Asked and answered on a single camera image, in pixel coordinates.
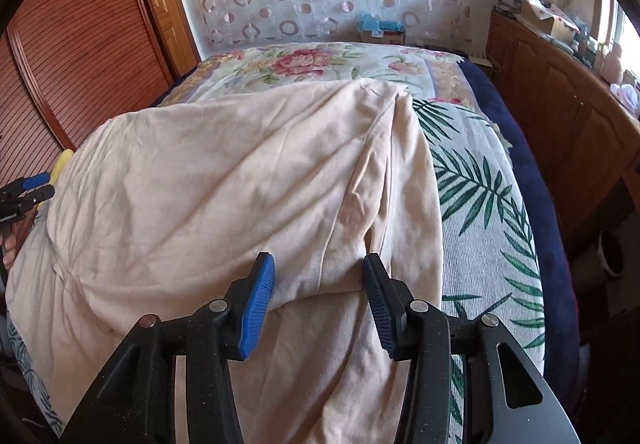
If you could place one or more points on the wooden low cabinet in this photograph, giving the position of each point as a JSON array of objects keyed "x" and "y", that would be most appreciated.
[{"x": 565, "y": 114}]

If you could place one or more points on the open cardboard box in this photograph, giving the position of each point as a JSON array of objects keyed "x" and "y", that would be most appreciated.
[{"x": 555, "y": 27}]

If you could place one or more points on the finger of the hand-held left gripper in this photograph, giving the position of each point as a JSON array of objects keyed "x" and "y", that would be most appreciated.
[
  {"x": 35, "y": 180},
  {"x": 42, "y": 194}
]

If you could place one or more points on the floral blanket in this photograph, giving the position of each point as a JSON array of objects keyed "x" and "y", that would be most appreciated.
[{"x": 300, "y": 64}]

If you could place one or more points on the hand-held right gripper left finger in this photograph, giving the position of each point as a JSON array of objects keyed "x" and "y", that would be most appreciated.
[{"x": 257, "y": 304}]

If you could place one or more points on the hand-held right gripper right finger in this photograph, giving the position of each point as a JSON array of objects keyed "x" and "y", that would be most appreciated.
[{"x": 380, "y": 304}]

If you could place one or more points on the white power strip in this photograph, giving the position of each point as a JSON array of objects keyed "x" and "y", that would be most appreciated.
[{"x": 482, "y": 60}]

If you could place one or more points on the beige printed T-shirt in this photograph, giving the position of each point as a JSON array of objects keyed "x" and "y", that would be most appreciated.
[{"x": 200, "y": 199}]

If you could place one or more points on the grey trash bin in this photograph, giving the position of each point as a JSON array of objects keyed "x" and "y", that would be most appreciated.
[{"x": 600, "y": 256}]

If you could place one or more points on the person's left hand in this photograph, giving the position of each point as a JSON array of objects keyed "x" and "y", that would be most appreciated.
[{"x": 9, "y": 251}]

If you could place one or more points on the yellow plush toy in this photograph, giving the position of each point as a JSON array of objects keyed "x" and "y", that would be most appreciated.
[{"x": 61, "y": 164}]

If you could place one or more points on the wooden slatted wardrobe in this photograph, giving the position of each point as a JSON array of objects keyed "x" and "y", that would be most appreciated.
[{"x": 90, "y": 49}]

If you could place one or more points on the blue plastic bag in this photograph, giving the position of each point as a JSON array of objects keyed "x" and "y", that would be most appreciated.
[{"x": 380, "y": 22}]

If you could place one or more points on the brown cardboard box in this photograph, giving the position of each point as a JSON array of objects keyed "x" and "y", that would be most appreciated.
[{"x": 385, "y": 37}]

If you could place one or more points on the pink jug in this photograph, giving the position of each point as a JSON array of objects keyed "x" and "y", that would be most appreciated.
[{"x": 614, "y": 62}]

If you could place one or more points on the wooden-framed window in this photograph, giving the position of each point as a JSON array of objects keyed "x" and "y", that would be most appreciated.
[{"x": 622, "y": 19}]

